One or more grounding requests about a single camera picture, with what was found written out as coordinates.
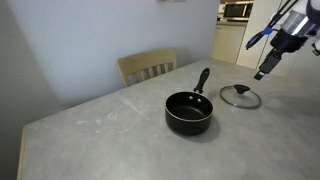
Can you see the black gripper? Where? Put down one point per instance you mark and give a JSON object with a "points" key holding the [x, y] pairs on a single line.
{"points": [[288, 40]]}

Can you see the glass lid with black knob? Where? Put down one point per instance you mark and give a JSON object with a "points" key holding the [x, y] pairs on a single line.
{"points": [[241, 89]]}

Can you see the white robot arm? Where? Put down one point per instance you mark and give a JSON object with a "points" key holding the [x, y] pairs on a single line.
{"points": [[300, 18]]}

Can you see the white tall cabinet door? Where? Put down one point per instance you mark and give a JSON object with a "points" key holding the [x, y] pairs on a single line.
{"points": [[258, 20]]}

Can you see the cream kitchen cabinet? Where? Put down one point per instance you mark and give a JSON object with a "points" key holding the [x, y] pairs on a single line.
{"points": [[228, 41]]}

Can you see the silver microwave oven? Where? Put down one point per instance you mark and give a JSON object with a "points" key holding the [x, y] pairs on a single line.
{"points": [[237, 10]]}

